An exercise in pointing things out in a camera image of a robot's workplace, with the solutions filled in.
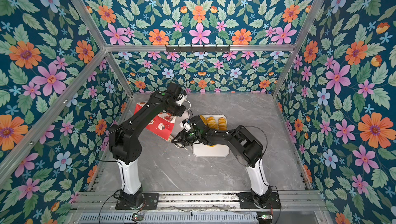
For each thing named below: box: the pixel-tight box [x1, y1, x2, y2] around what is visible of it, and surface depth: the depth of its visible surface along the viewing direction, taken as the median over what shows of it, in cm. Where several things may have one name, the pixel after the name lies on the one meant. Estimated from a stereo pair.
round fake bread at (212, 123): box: [206, 116, 219, 130], surface depth 100 cm
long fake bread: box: [218, 116, 228, 131], surface depth 103 cm
